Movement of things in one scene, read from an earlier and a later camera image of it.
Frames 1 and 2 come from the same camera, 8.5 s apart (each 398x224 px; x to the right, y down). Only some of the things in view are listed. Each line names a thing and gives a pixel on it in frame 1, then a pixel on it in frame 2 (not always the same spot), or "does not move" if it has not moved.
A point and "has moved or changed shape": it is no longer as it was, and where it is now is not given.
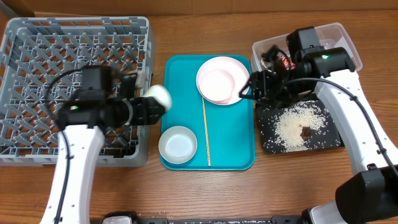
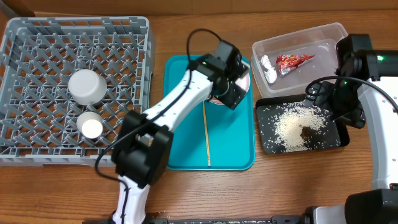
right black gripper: x=261 y=86 to x=319 y=94
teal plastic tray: x=231 y=127 does not move
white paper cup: x=161 y=94 has moved or changed shape
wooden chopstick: x=206 y=133 does not move
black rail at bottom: x=285 y=219 does not move
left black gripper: x=145 y=114 to x=236 y=97
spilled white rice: x=288 y=124 does not move
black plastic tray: x=304 y=126 does not move
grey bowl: x=178 y=144 has moved or changed shape
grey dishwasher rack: x=36 y=51 does not move
